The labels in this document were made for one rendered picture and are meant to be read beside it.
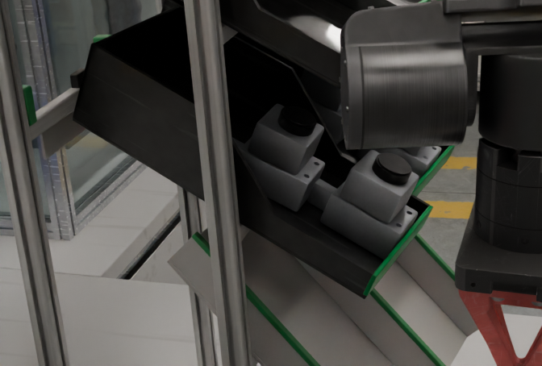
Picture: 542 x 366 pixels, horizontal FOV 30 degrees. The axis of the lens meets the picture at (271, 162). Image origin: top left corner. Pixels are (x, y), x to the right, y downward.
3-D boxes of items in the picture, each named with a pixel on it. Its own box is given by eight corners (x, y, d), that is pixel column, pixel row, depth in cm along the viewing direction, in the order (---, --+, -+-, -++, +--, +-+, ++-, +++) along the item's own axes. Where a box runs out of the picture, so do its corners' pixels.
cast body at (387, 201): (406, 239, 84) (439, 172, 80) (386, 263, 80) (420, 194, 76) (319, 189, 86) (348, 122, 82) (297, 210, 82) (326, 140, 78)
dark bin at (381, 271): (422, 227, 87) (457, 160, 83) (364, 300, 76) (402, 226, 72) (158, 73, 94) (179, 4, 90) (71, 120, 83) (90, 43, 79)
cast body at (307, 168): (314, 190, 85) (343, 122, 82) (296, 214, 82) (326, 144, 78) (228, 145, 87) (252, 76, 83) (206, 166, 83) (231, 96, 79)
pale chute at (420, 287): (466, 337, 107) (496, 316, 104) (425, 406, 96) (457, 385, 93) (285, 142, 108) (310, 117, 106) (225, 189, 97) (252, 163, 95)
